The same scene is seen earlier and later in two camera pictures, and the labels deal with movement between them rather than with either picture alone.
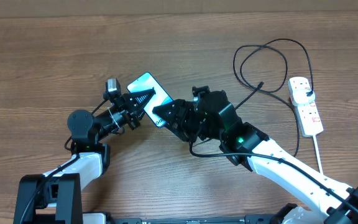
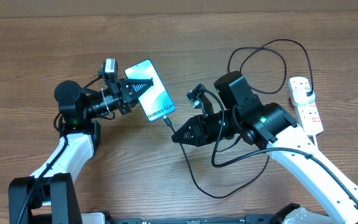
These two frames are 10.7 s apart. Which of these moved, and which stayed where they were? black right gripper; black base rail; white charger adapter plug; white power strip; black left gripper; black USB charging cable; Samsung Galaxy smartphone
Moved: black left gripper; black USB charging cable; black right gripper; Samsung Galaxy smartphone
Stayed: white power strip; black base rail; white charger adapter plug
